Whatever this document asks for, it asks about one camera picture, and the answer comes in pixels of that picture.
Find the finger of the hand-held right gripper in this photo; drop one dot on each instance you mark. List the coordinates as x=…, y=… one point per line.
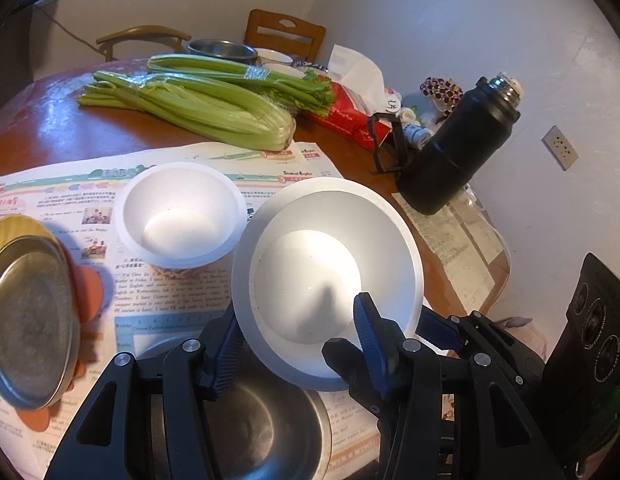
x=434, y=327
x=340, y=358

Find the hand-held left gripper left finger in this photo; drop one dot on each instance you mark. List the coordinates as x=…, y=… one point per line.
x=225, y=355

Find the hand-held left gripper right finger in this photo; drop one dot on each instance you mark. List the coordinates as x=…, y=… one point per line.
x=370, y=340

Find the red and white noodle bowl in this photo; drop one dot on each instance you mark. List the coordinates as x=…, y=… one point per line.
x=310, y=280
x=180, y=220

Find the shallow steel dish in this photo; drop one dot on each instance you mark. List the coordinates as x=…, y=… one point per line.
x=32, y=320

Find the large steel bowl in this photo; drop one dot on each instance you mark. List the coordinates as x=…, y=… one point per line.
x=270, y=425

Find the orange plate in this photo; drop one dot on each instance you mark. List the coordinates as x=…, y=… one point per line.
x=92, y=290

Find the black thermos flask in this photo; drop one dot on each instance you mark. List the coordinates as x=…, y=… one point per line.
x=450, y=160

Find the white medicine bottle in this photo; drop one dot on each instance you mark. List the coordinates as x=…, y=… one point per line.
x=417, y=135

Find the printed newspaper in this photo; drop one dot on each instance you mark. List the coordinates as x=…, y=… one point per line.
x=115, y=195

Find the red tissue box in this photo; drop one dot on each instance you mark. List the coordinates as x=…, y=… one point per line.
x=350, y=116

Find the dried flower decoration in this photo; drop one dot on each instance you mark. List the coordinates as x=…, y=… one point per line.
x=440, y=92

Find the white tissue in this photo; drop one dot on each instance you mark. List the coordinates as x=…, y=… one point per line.
x=355, y=70

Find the blue patterned bowl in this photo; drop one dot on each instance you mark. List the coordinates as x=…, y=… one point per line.
x=310, y=66

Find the taped celery bunch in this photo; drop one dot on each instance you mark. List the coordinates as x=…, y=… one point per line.
x=215, y=67

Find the white enamel bowl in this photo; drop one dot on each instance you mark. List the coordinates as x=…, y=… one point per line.
x=275, y=57

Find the steel pot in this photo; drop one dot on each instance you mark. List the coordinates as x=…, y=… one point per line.
x=220, y=51

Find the wooden chair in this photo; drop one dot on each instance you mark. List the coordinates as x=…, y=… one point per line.
x=285, y=30

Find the wooden armchair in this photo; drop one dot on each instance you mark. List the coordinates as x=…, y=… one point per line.
x=140, y=37

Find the white wall socket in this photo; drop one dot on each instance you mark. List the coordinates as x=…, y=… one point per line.
x=560, y=147

